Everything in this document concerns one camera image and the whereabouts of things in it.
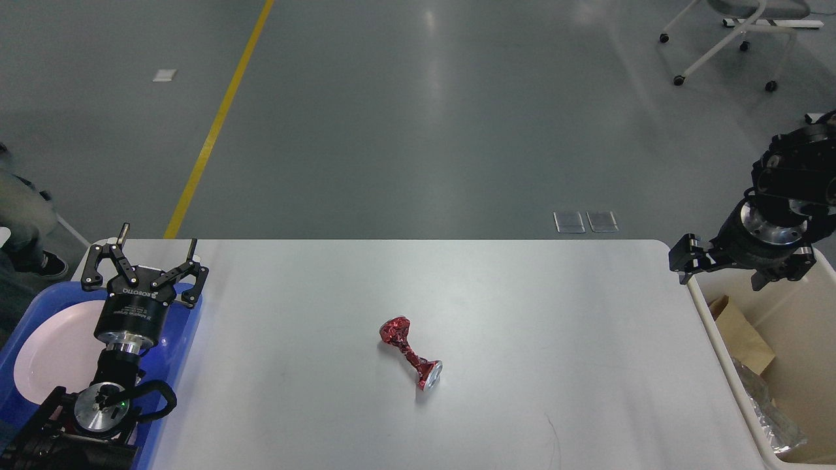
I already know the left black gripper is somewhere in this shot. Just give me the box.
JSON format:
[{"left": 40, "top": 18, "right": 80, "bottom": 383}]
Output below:
[{"left": 81, "top": 223, "right": 210, "bottom": 353}]

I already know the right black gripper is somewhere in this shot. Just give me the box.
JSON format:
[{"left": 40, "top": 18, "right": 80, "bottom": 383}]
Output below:
[{"left": 669, "top": 199, "right": 817, "bottom": 292}]

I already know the brown paper bag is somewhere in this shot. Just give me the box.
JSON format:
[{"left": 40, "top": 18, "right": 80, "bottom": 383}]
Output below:
[{"left": 709, "top": 295, "right": 776, "bottom": 375}]

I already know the pink plate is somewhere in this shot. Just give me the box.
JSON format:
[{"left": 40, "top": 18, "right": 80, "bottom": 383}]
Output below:
[{"left": 13, "top": 300, "right": 105, "bottom": 404}]

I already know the aluminium foil tray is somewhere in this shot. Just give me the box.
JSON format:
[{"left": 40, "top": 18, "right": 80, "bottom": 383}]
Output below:
[{"left": 732, "top": 359, "right": 807, "bottom": 455}]

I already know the red foil wrapper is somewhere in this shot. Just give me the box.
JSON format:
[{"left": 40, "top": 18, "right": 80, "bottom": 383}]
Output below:
[{"left": 379, "top": 316, "right": 443, "bottom": 392}]

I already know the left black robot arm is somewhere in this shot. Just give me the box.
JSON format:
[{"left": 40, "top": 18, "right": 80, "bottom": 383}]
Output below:
[{"left": 2, "top": 223, "right": 209, "bottom": 469}]

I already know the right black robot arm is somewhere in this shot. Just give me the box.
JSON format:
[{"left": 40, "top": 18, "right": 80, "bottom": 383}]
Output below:
[{"left": 668, "top": 111, "right": 835, "bottom": 291}]

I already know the blue plastic tray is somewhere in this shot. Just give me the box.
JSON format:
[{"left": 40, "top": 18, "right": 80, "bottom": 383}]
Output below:
[{"left": 2, "top": 282, "right": 201, "bottom": 450}]

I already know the white plastic bin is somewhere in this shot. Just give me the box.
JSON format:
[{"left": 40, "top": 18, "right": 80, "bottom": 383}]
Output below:
[{"left": 686, "top": 250, "right": 835, "bottom": 469}]

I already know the right floor socket plate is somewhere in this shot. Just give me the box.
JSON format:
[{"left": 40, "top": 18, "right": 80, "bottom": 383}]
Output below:
[{"left": 586, "top": 211, "right": 619, "bottom": 233}]

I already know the floor socket plate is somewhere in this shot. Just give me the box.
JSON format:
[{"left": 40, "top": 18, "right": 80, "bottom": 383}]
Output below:
[
  {"left": 586, "top": 211, "right": 619, "bottom": 233},
  {"left": 553, "top": 211, "right": 587, "bottom": 234}
]

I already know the person's shoe and leg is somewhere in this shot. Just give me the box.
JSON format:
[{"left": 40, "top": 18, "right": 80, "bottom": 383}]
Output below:
[{"left": 1, "top": 163, "right": 68, "bottom": 334}]

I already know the left floor socket plate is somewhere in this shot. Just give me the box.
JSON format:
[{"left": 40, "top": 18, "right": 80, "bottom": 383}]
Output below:
[{"left": 553, "top": 211, "right": 587, "bottom": 234}]

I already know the white bar behind chair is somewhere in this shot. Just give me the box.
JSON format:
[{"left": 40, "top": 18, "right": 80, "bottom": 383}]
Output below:
[{"left": 722, "top": 18, "right": 824, "bottom": 29}]

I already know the white office chair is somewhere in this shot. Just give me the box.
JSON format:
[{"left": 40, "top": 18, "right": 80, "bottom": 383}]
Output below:
[{"left": 672, "top": 1, "right": 811, "bottom": 93}]

